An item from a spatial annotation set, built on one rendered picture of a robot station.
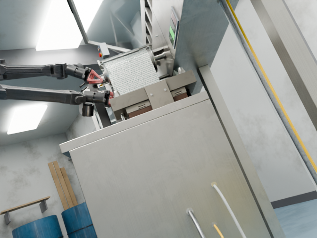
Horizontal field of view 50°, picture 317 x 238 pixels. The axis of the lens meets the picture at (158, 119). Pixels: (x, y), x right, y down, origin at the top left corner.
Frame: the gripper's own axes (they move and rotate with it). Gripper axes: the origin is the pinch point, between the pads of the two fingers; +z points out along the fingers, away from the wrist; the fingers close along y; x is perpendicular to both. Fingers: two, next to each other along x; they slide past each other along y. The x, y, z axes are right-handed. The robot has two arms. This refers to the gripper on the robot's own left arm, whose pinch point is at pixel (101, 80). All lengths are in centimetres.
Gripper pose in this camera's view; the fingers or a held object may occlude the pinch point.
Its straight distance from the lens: 187.3
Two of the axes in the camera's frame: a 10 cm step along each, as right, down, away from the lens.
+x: 3.3, -9.2, 1.9
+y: 0.0, -2.0, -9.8
